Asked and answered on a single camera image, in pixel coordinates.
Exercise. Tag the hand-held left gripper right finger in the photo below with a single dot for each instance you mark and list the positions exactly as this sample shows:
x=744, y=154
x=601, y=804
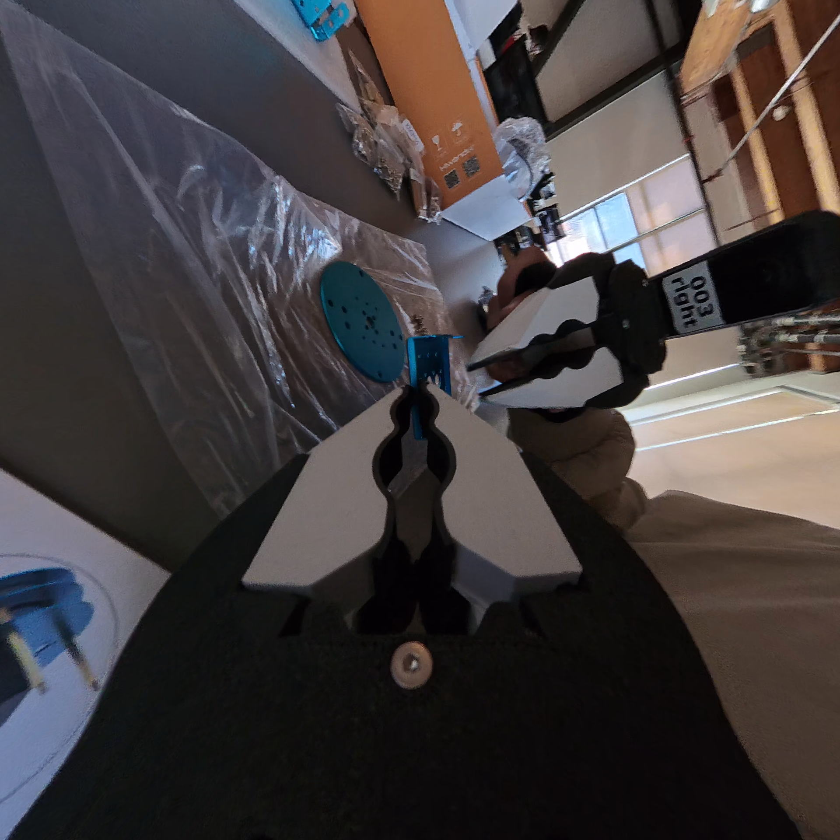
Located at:
x=505, y=518

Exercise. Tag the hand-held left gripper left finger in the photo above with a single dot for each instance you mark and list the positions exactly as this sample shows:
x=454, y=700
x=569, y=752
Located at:
x=321, y=525

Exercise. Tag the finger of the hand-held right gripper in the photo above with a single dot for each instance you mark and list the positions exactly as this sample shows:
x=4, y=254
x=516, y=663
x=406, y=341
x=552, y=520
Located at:
x=577, y=387
x=544, y=315

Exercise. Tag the blue square metal bracket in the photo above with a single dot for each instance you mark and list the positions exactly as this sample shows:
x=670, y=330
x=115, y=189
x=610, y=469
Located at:
x=430, y=361

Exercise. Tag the blue round metal plate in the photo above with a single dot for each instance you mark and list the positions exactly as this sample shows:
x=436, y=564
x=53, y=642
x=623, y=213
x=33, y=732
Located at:
x=361, y=321

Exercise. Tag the person's right forearm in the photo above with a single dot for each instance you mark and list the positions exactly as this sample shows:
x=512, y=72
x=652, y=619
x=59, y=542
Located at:
x=577, y=446

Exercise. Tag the grey desk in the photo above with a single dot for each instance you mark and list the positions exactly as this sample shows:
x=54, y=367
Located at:
x=289, y=79

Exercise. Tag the person's right hand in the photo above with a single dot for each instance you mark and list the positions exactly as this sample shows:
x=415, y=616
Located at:
x=505, y=302

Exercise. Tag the large window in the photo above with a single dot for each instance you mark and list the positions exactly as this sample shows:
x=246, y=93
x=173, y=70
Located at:
x=643, y=216

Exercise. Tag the bubble wrap bundle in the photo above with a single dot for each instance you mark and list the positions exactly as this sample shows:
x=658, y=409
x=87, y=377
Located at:
x=522, y=151

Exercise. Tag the pile of screw bags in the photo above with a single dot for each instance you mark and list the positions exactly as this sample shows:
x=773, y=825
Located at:
x=387, y=151

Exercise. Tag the person's beige jacket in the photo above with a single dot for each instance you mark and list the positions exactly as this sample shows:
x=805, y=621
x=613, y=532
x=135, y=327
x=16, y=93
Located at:
x=741, y=623

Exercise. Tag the orange cardboard box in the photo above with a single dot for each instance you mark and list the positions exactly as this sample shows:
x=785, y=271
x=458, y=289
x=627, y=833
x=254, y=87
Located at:
x=420, y=85

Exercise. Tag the white instruction manual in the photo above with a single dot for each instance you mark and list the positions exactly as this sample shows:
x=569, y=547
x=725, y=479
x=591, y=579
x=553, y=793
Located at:
x=52, y=512

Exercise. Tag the clear plastic bag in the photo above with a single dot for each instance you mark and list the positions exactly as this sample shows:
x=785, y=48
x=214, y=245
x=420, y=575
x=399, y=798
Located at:
x=197, y=262

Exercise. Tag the white foam sheet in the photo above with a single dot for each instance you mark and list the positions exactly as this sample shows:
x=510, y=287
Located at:
x=269, y=6

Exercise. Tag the blue small U bracket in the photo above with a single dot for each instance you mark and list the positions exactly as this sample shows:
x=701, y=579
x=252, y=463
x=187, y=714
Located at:
x=321, y=16

